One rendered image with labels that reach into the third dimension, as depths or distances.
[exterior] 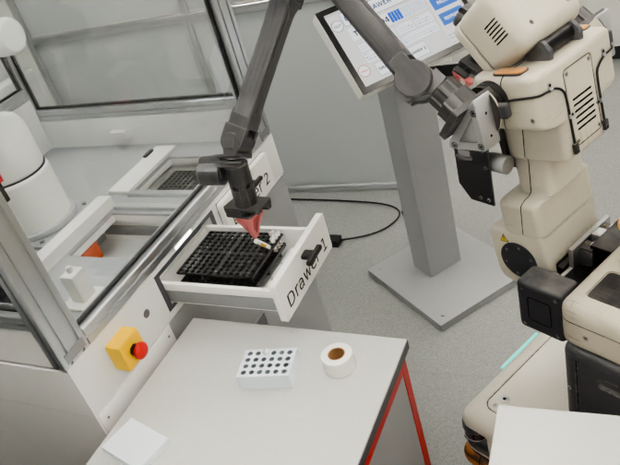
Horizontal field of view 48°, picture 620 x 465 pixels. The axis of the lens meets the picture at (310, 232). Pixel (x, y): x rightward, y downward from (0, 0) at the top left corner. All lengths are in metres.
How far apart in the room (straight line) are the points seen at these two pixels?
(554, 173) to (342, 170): 2.07
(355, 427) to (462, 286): 1.47
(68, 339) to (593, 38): 1.26
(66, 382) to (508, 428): 0.91
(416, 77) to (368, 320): 1.51
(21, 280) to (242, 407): 0.52
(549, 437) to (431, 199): 1.50
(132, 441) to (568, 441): 0.87
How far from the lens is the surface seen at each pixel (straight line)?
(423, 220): 2.70
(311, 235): 1.68
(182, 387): 1.65
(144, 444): 1.55
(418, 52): 2.36
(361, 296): 2.91
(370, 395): 1.46
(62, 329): 1.52
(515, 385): 2.09
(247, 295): 1.62
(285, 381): 1.52
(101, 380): 1.63
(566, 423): 1.38
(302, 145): 3.59
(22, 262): 1.44
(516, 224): 1.72
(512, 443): 1.35
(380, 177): 3.56
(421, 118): 2.54
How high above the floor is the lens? 1.82
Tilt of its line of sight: 33 degrees down
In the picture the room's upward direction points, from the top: 17 degrees counter-clockwise
